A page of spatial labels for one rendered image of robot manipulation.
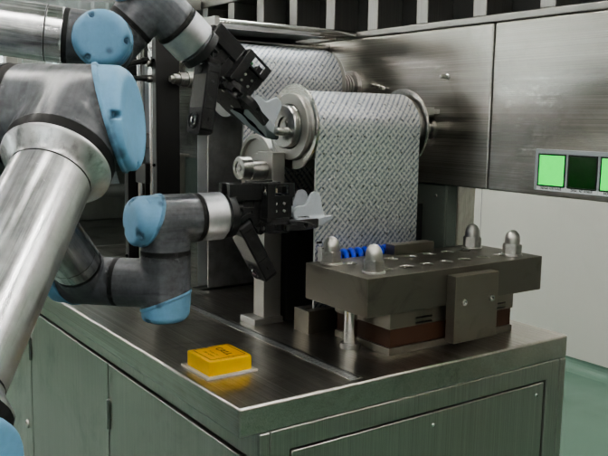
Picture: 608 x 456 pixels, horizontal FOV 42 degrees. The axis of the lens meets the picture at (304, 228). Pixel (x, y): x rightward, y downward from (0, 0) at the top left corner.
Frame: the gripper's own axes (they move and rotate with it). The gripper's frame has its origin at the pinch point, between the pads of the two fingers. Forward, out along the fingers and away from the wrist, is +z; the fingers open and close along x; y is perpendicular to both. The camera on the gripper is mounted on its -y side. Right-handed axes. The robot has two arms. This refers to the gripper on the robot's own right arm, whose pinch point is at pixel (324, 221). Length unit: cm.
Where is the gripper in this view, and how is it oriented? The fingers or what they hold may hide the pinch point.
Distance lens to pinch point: 135.8
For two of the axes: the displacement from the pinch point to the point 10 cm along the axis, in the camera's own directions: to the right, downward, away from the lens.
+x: -5.7, -1.2, 8.1
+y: 0.2, -9.9, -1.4
